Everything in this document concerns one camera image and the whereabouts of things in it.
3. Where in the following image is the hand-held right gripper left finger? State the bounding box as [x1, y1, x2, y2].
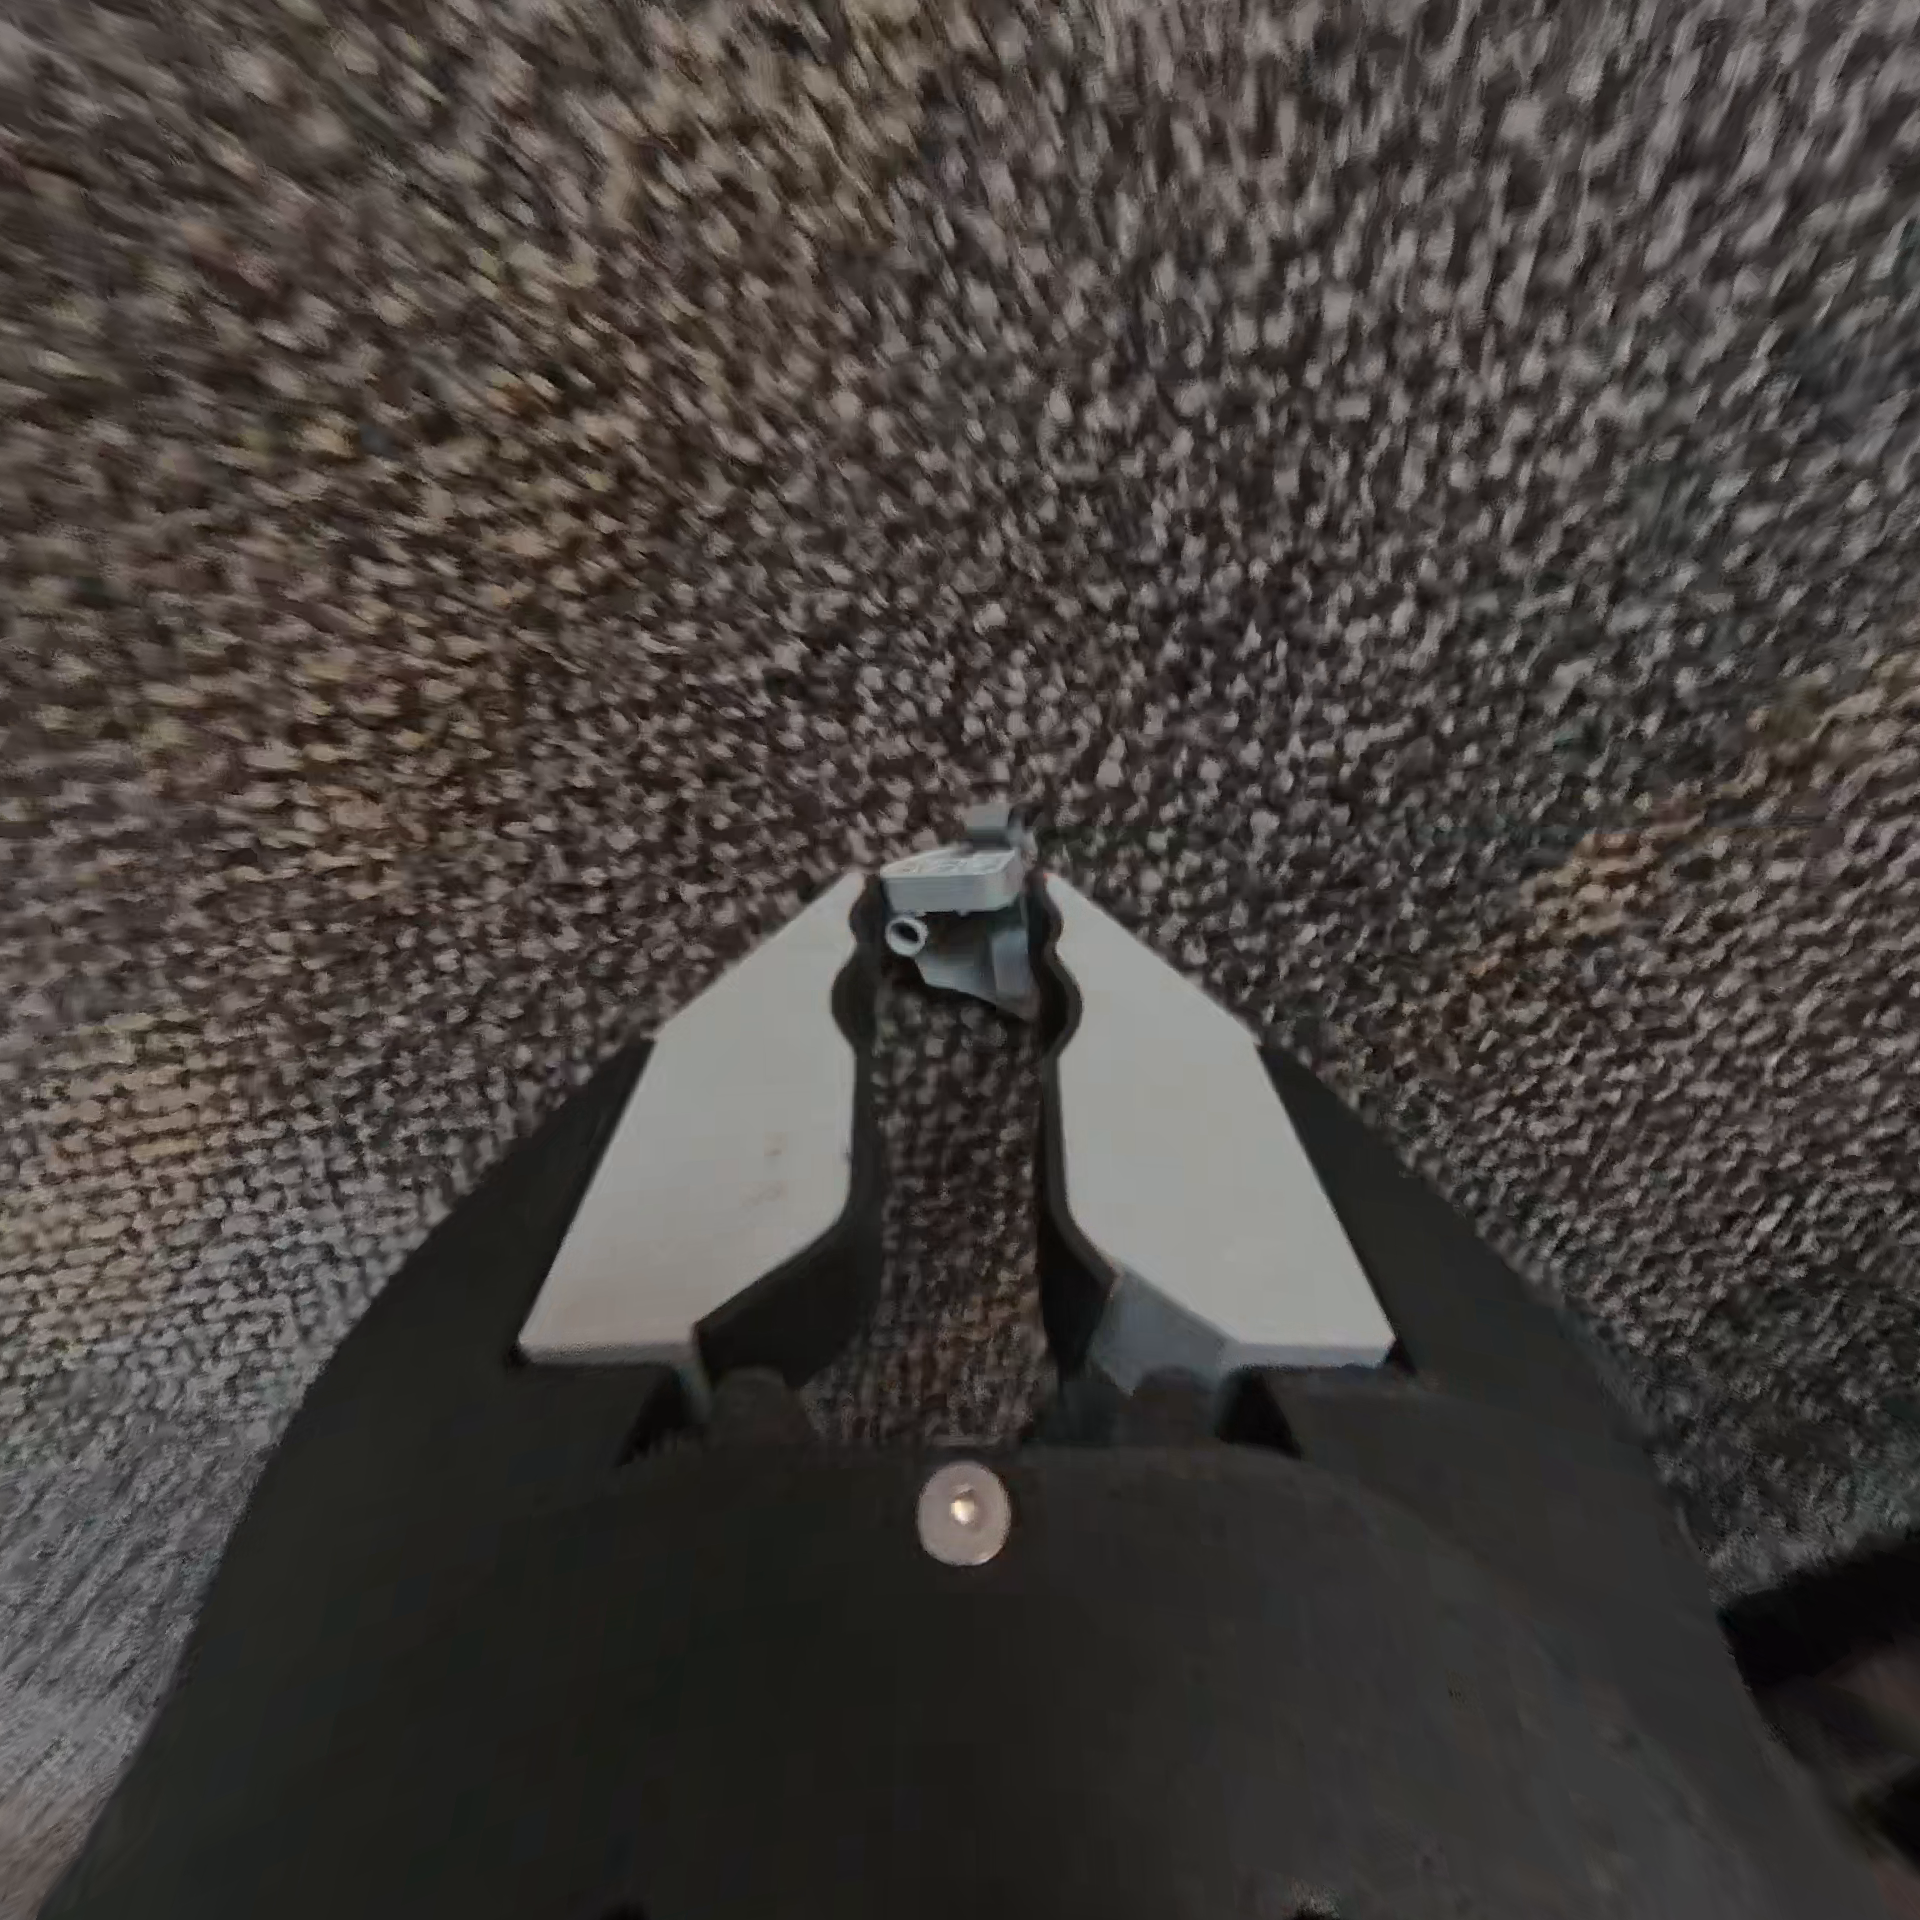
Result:
[516, 871, 884, 1402]

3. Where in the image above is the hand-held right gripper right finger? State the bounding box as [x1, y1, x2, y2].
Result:
[1036, 874, 1402, 1394]

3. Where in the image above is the light grey lego panel piece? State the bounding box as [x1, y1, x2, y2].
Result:
[878, 804, 1040, 1024]

